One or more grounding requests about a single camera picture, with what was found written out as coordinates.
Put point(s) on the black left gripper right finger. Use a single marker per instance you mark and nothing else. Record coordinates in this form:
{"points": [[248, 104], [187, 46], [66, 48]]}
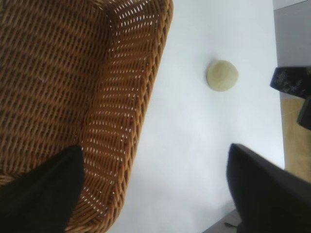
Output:
{"points": [[272, 194]]}

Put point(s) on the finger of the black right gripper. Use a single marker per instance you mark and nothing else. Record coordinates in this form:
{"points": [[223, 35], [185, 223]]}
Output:
{"points": [[306, 112], [291, 81]]}

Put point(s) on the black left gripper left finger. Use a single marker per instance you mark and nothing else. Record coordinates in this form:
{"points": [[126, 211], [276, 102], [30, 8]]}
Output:
{"points": [[36, 199]]}

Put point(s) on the pale yellow egg yolk pastry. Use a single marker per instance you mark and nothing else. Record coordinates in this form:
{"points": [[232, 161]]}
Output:
{"points": [[222, 75]]}

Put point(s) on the brown wicker basket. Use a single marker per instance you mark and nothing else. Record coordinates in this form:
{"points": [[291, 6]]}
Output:
{"points": [[60, 72]]}

